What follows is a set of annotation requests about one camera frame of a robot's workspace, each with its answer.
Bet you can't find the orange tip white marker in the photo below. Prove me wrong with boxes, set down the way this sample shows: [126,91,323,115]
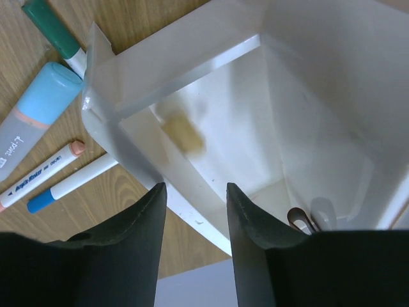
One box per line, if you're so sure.
[1,141,86,212]

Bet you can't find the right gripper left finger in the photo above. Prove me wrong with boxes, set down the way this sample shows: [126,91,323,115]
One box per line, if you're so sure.
[1,183,167,306]

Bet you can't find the green cap white marker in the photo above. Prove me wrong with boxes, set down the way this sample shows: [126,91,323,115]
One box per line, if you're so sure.
[22,1,87,79]

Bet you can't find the blue tip white marker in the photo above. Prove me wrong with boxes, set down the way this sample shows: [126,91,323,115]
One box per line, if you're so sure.
[27,153,118,214]

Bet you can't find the white drawer cabinet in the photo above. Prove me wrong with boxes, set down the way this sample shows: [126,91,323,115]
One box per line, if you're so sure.
[82,1,408,253]

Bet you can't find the small tan eraser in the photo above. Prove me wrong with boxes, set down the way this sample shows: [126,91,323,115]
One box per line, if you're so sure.
[161,112,206,156]

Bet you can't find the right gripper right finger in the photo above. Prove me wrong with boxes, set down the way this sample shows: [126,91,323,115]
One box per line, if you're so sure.
[227,183,408,306]

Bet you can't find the light blue lead case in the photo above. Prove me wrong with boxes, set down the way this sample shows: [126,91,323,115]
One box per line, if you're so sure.
[1,62,82,181]

